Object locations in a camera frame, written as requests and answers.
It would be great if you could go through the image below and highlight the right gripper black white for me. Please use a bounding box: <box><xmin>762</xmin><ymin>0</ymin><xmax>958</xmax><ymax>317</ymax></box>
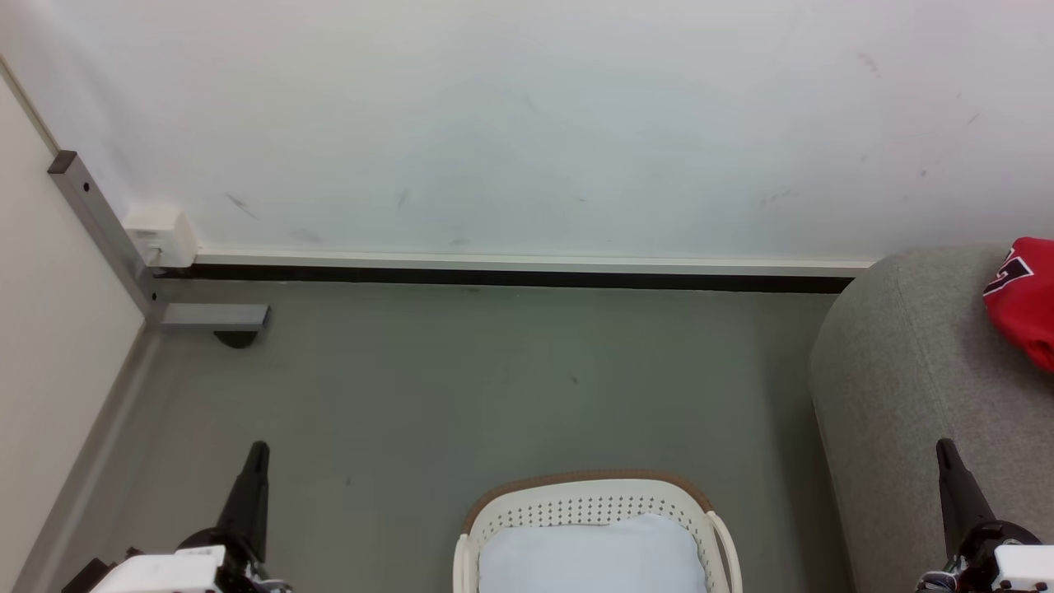
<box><xmin>916</xmin><ymin>438</ymin><xmax>1054</xmax><ymax>593</ymax></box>

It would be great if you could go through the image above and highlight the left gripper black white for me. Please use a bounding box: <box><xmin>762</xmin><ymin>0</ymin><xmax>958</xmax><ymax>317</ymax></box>
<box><xmin>62</xmin><ymin>441</ymin><xmax>291</xmax><ymax>593</ymax></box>

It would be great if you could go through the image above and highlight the red jersey garment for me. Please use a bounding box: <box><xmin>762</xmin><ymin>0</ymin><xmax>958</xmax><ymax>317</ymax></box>
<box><xmin>982</xmin><ymin>237</ymin><xmax>1054</xmax><ymax>374</ymax></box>

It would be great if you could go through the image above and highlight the white perforated laundry basket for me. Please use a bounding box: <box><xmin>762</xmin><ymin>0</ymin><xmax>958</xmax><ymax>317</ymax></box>
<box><xmin>453</xmin><ymin>470</ymin><xmax>743</xmax><ymax>593</ymax></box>

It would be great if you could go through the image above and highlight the grey fabric sofa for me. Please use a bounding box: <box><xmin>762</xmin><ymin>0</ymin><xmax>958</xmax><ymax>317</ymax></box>
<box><xmin>808</xmin><ymin>245</ymin><xmax>1054</xmax><ymax>593</ymax></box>

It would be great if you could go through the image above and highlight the white cloth garment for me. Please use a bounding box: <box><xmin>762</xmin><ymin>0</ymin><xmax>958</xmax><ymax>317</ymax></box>
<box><xmin>478</xmin><ymin>514</ymin><xmax>710</xmax><ymax>593</ymax></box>

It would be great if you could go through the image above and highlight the white wall outlet box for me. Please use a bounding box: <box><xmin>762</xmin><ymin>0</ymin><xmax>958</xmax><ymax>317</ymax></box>
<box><xmin>123</xmin><ymin>203</ymin><xmax>199</xmax><ymax>269</ymax></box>

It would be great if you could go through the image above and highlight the grey metal frame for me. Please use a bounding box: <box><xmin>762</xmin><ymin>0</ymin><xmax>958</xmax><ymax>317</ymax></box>
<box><xmin>47</xmin><ymin>150</ymin><xmax>271</xmax><ymax>333</ymax></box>

